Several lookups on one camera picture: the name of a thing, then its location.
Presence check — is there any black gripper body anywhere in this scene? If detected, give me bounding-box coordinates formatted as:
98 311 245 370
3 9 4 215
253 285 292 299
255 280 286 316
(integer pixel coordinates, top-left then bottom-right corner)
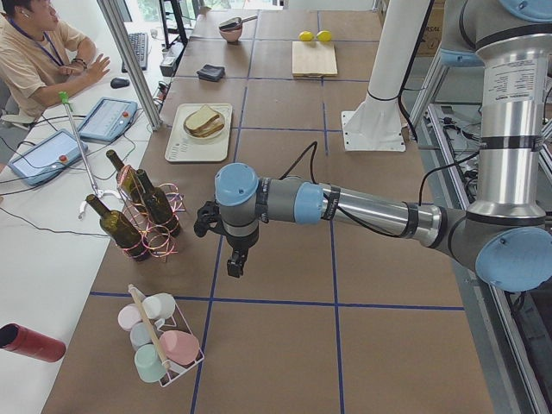
227 235 259 261

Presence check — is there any bread slice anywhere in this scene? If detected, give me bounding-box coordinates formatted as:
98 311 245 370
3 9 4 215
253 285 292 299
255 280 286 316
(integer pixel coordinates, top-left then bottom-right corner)
184 105 224 129

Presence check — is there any cream bear tray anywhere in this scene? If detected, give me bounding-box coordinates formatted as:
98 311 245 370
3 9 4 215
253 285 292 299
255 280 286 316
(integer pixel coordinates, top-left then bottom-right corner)
165 103 233 163

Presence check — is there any white cup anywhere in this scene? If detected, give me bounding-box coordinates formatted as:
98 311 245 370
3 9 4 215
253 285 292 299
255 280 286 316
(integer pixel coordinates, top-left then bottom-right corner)
141 292 176 320

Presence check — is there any pink cup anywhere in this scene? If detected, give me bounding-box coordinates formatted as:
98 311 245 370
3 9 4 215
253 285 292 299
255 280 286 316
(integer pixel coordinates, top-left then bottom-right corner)
160 330 199 366

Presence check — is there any grey blue cup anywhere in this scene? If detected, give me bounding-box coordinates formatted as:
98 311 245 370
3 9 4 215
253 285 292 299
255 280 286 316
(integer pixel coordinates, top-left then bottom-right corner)
129 322 152 351

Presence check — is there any lilac cup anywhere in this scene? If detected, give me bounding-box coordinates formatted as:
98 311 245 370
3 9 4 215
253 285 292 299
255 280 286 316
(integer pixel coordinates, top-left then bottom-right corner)
117 304 142 332

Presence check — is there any dark green wine bottle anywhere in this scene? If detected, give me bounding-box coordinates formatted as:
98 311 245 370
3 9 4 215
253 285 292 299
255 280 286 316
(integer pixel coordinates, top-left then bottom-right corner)
85 194 150 261

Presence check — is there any mint green cup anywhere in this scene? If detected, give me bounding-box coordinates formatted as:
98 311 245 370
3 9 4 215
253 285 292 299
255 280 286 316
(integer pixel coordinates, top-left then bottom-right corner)
134 343 166 383

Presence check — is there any grey folded cloth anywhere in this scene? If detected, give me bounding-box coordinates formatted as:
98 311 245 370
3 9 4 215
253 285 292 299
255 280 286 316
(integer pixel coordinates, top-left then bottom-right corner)
197 64 225 82

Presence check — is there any blue teach pendant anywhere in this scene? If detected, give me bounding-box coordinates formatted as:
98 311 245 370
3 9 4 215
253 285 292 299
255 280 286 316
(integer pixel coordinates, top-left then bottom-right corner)
8 129 81 186
78 97 138 143

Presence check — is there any wooden cutting board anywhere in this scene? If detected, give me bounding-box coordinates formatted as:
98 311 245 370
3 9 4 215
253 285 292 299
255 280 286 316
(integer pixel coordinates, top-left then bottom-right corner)
292 41 338 78

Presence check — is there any black computer mouse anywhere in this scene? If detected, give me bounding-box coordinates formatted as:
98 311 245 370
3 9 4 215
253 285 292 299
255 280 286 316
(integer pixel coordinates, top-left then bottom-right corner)
110 78 130 89

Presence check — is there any pink bowl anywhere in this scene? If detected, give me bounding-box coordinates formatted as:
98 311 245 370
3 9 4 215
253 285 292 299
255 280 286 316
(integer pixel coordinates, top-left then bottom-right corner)
219 26 243 43

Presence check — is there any yellow lemon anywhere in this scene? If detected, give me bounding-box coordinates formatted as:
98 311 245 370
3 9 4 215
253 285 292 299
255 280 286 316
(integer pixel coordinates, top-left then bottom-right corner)
298 30 315 42
317 30 333 42

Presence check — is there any metal scoop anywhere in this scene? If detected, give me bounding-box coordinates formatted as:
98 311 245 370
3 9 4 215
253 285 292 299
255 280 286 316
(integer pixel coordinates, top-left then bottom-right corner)
218 15 258 31

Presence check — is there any black keyboard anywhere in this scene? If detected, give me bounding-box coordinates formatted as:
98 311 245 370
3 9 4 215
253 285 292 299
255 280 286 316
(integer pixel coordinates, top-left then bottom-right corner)
128 32 149 71

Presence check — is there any red thermos bottle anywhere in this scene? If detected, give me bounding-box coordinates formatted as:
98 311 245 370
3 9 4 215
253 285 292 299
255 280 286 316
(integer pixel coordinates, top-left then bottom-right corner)
1 323 66 362

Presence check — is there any metal grabber stick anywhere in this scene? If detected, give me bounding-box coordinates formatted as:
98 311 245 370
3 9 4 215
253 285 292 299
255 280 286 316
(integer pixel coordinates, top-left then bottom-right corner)
59 91 122 201

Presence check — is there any person in beige shirt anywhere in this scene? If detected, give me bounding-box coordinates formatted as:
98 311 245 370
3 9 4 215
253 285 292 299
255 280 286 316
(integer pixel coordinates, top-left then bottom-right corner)
1 1 110 119

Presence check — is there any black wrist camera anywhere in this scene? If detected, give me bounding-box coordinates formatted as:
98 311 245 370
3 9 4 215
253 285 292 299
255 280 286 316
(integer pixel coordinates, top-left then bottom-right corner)
193 201 224 237

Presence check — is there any copper wire bottle rack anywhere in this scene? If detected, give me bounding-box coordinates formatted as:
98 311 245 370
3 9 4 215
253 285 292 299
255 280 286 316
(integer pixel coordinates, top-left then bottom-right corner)
116 166 185 260

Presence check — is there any white wire cup rack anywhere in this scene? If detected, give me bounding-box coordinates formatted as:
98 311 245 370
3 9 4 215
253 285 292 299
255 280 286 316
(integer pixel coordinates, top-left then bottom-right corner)
129 285 204 387

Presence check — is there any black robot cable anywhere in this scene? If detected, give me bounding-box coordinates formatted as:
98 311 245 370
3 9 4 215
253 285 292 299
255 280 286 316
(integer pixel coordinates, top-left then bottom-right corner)
279 141 319 180

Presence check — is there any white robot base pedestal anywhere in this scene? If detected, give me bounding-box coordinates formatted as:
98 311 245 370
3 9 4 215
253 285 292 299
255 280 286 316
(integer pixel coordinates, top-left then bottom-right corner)
342 0 433 152

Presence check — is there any aluminium frame post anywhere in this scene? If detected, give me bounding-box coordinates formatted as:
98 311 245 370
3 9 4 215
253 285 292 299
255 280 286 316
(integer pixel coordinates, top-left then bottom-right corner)
97 0 162 131

